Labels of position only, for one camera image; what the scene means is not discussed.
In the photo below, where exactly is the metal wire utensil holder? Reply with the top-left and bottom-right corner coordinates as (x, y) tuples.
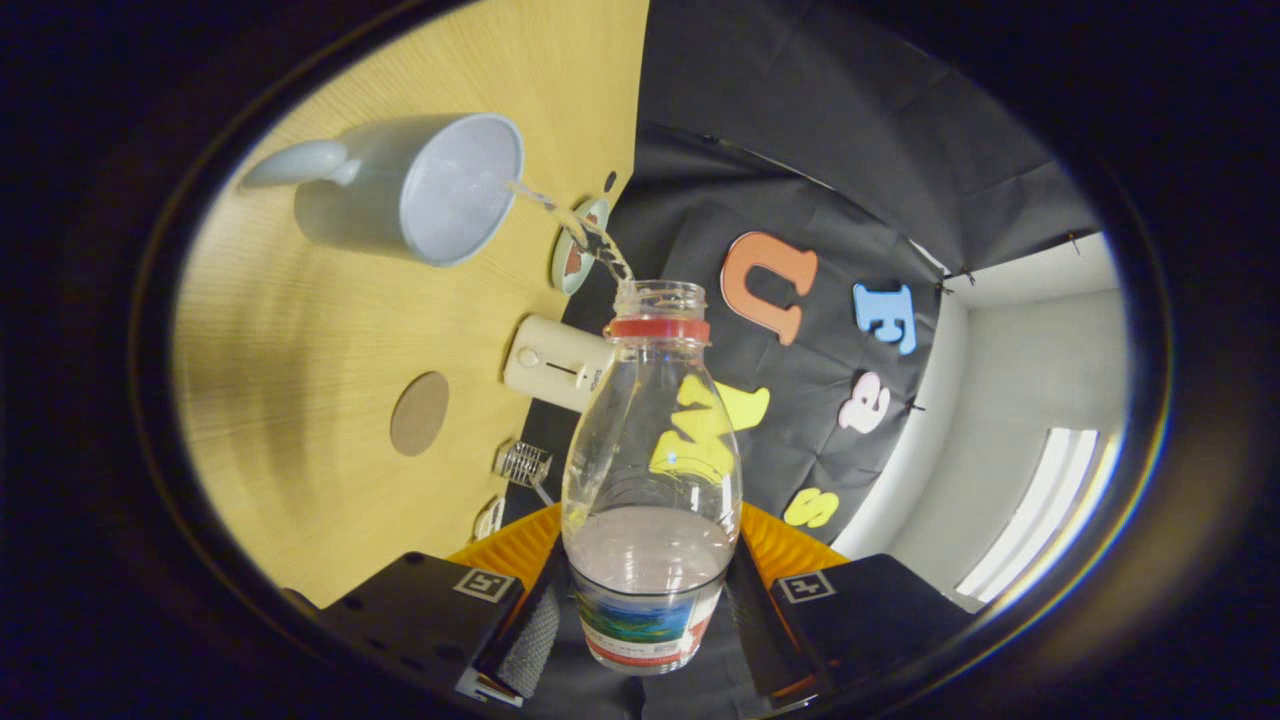
(493, 440), (554, 489)

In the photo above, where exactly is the white toaster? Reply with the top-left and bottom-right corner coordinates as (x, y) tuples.
(502, 315), (616, 413)

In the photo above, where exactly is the brown round coaster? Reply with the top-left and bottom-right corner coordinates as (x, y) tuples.
(390, 371), (451, 458)

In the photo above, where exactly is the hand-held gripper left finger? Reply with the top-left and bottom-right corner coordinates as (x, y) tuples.
(320, 505), (571, 709)

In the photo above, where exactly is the white cup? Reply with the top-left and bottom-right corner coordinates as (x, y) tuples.
(240, 112), (525, 269)

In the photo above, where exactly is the black backdrop cloth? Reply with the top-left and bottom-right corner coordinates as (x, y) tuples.
(500, 0), (1101, 551)

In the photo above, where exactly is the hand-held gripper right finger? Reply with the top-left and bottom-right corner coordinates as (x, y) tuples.
(725, 503), (976, 706)

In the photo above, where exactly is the green plate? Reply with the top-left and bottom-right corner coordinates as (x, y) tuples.
(550, 197), (611, 296)

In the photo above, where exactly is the ceiling light panel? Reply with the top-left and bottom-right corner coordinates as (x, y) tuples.
(955, 428), (1101, 604)

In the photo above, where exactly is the wooden table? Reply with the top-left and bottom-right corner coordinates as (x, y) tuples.
(172, 0), (651, 609)

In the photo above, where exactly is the clear plastic juice bottle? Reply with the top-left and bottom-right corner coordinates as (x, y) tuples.
(560, 280), (744, 676)

